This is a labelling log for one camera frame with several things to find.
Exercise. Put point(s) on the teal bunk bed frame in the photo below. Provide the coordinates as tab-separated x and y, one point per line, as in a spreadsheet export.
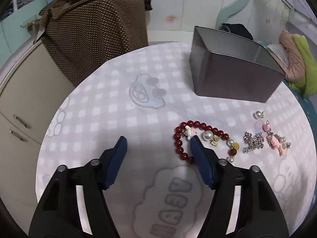
237	2

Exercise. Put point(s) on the pink padded jacket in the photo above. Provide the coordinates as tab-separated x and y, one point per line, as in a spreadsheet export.
296	67

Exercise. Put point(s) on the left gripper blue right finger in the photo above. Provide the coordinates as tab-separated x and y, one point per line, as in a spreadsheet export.
201	161

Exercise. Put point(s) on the brown dotted cloth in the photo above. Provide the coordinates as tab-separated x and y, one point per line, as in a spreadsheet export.
81	35

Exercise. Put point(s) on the pink charm jewelry cluster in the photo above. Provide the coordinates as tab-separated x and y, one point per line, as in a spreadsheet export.
276	141

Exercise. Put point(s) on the beige cabinet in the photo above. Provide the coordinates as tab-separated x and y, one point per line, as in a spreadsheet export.
31	92

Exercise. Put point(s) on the grey metal box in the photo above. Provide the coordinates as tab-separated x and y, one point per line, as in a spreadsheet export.
225	65

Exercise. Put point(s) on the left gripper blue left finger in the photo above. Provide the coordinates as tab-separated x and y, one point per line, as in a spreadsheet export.
111	160

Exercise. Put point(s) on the pink checked tablecloth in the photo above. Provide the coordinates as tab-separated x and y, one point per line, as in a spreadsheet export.
144	95

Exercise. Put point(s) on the pearl earring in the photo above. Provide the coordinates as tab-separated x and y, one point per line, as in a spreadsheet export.
259	114

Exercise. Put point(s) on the folded dark clothes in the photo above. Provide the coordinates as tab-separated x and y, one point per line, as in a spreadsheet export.
236	29

